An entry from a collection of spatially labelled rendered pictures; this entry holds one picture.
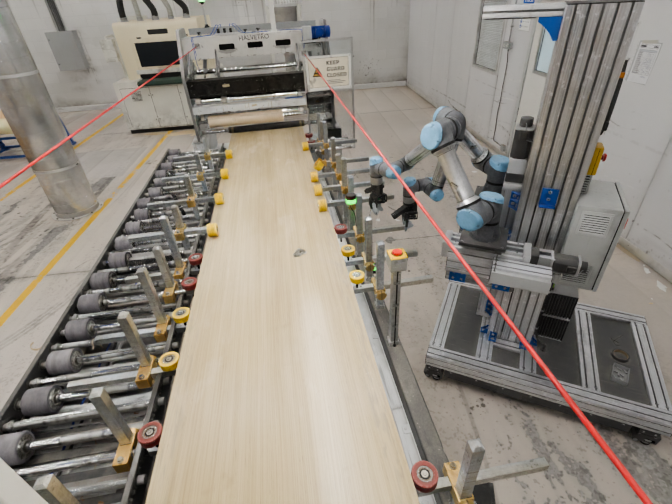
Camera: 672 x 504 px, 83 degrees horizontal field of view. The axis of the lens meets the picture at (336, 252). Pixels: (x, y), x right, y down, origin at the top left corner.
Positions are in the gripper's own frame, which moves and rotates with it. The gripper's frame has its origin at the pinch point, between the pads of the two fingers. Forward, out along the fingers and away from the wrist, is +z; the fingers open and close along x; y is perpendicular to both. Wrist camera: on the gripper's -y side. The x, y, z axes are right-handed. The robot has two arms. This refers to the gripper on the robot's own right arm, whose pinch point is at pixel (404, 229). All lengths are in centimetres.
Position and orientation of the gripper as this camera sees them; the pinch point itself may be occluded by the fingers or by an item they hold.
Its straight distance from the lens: 250.1
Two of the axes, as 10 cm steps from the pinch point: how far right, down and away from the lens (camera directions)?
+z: 0.7, 8.2, 5.6
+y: 9.8, -1.5, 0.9
